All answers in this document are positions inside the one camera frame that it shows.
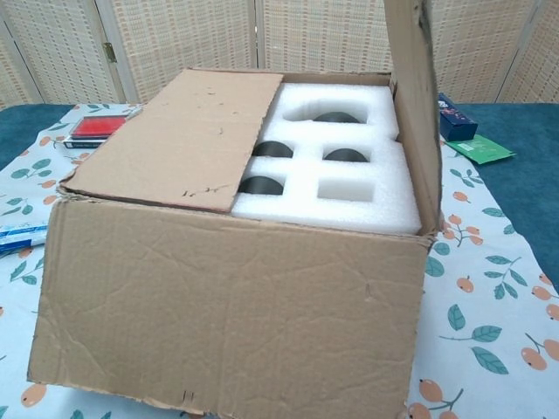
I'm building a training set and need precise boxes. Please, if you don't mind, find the green sachet packet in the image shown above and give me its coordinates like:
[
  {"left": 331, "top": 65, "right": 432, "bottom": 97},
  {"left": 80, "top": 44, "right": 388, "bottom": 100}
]
[{"left": 444, "top": 134, "right": 516, "bottom": 166}]

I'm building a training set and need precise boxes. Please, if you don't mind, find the blue white toothpaste tube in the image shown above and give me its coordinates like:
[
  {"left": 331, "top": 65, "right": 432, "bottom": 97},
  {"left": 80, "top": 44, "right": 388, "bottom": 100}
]
[{"left": 0, "top": 220, "right": 48, "bottom": 257}]

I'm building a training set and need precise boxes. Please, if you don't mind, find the woven bamboo folding screen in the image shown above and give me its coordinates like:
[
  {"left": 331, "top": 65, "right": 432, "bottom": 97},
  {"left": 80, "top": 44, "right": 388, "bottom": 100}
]
[{"left": 0, "top": 0, "right": 559, "bottom": 110}]

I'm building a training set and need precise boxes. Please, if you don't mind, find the dark blue carton box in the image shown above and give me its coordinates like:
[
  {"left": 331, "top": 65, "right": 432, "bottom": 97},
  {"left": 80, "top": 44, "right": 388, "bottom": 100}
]
[{"left": 438, "top": 92, "right": 480, "bottom": 140}]

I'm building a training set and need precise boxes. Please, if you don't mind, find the small black bowl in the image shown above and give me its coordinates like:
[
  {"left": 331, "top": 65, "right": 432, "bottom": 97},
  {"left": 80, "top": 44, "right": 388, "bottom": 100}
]
[{"left": 252, "top": 140, "right": 293, "bottom": 158}]

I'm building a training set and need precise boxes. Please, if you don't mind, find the floral print tablecloth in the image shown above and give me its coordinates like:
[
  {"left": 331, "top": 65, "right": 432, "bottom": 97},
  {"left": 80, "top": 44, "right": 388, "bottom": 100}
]
[{"left": 0, "top": 102, "right": 559, "bottom": 419}]

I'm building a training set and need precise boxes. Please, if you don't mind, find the red ink pad tin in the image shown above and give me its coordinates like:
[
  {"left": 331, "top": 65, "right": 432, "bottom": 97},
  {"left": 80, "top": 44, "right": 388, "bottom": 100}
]
[{"left": 63, "top": 104, "right": 145, "bottom": 152}]

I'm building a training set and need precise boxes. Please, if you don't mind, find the white foam insert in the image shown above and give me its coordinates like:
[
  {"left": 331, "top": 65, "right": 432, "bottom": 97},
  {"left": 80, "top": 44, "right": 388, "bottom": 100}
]
[{"left": 231, "top": 82, "right": 423, "bottom": 235}]

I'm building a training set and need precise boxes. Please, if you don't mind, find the large black bowl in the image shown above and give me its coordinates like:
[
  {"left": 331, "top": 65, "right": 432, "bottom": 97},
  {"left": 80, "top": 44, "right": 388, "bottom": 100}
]
[{"left": 312, "top": 111, "right": 357, "bottom": 126}]

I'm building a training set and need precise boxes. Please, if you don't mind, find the cardboard box with red tape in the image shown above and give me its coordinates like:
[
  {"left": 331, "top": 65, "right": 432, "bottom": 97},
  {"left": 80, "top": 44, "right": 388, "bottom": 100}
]
[{"left": 24, "top": 0, "right": 445, "bottom": 419}]

